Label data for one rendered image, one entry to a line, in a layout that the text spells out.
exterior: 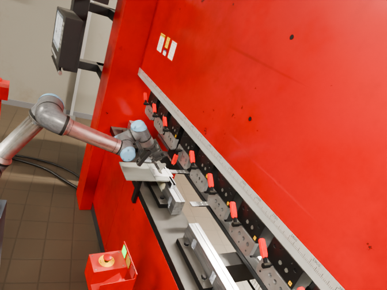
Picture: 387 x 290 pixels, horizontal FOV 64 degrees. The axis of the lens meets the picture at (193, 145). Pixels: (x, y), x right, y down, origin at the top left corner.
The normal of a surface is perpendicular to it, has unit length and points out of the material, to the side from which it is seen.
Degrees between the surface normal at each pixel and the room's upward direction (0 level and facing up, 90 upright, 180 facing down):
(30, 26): 90
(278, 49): 90
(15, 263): 0
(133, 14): 90
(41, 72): 90
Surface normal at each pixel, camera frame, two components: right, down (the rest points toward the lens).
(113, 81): 0.41, 0.49
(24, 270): 0.32, -0.87
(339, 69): -0.85, -0.09
